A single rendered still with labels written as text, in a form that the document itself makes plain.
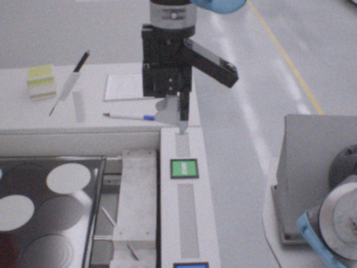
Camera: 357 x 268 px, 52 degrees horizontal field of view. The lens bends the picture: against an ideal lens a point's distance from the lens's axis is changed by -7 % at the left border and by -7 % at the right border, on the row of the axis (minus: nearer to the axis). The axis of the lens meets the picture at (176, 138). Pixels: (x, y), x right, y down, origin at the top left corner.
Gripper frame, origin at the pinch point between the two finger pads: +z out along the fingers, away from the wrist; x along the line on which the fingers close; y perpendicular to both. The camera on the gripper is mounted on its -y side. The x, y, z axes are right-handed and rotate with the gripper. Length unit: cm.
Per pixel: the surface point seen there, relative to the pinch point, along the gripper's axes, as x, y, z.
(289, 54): -279, -109, 106
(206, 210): 11.3, -3.7, 9.9
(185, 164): -0.9, -0.2, 9.6
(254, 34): -330, -84, 107
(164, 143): -8.8, 4.0, 10.0
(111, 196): -6.7, 17.0, 24.0
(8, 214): 7.4, 36.4, 16.0
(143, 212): 4.1, 8.5, 18.0
